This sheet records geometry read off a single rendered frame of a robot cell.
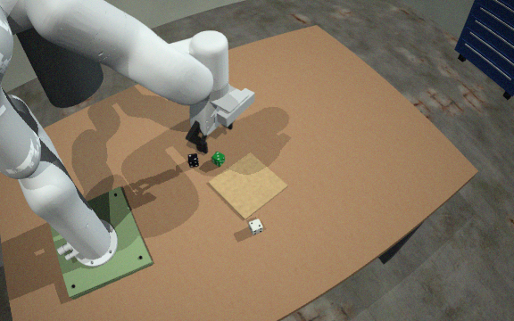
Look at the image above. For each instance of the black die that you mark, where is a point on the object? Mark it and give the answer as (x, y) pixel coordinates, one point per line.
(193, 160)

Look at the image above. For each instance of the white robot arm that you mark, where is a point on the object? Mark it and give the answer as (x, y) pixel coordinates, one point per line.
(105, 34)

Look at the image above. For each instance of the tan square mat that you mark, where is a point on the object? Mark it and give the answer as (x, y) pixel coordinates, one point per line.
(247, 185)

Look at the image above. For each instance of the white die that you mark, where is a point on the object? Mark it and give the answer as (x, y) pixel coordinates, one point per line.
(255, 226)

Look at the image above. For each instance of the green die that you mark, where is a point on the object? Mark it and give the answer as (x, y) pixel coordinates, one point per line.
(218, 158)

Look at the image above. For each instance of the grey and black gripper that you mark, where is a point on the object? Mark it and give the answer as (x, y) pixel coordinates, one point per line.
(202, 116)

